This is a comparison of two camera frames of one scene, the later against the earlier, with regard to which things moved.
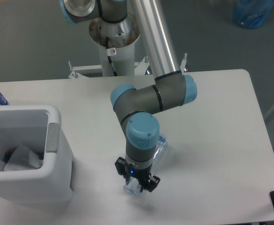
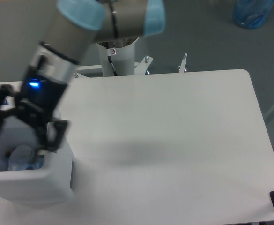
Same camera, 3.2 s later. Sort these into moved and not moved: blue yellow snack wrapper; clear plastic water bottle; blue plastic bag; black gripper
Moved: black gripper; clear plastic water bottle
Not moved: blue plastic bag; blue yellow snack wrapper
